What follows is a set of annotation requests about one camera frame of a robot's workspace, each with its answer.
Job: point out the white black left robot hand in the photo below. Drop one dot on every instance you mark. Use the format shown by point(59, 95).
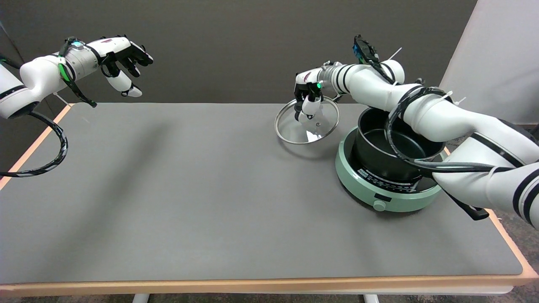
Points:
point(116, 46)

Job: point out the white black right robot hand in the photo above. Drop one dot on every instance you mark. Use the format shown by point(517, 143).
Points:
point(306, 78)

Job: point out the glass pot lid steel rim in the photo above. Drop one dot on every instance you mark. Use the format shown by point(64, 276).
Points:
point(290, 128)

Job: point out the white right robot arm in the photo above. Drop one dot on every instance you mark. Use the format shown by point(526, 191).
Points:
point(446, 113)

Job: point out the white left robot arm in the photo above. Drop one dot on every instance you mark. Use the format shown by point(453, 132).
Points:
point(38, 78)

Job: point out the green round induction cooker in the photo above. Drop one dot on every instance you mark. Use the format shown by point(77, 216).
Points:
point(358, 179)

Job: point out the grey table mat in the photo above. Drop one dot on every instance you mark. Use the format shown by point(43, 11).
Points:
point(210, 189)

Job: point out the white partition panel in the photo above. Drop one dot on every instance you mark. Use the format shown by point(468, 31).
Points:
point(501, 63)

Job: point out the white table leg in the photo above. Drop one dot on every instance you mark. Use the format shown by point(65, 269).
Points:
point(371, 298)
point(140, 298)

